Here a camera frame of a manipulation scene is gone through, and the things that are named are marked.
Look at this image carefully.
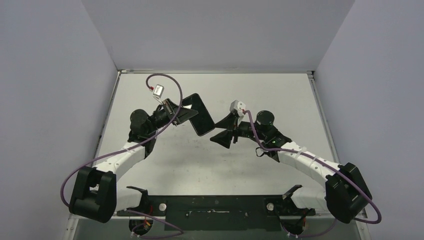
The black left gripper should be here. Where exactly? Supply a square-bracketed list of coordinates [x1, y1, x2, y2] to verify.
[146, 98, 199, 135]

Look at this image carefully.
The black phone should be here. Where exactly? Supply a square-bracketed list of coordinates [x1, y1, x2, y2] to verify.
[182, 93, 215, 136]

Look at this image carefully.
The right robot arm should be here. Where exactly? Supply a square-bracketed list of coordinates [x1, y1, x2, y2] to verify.
[210, 109, 372, 224]

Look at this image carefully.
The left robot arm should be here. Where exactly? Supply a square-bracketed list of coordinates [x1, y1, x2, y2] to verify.
[68, 93, 205, 223]

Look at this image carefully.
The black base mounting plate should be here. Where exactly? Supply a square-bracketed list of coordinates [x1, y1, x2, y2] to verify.
[117, 185, 316, 233]

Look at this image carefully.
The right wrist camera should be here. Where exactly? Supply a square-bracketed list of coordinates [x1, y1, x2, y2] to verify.
[229, 100, 246, 117]

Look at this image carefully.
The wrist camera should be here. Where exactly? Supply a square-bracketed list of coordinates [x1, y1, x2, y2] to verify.
[152, 84, 165, 98]
[229, 100, 246, 117]

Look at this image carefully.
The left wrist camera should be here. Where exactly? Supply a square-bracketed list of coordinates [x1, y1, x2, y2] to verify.
[152, 84, 165, 98]

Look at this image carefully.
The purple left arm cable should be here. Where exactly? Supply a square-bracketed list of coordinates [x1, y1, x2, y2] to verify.
[60, 73, 185, 240]

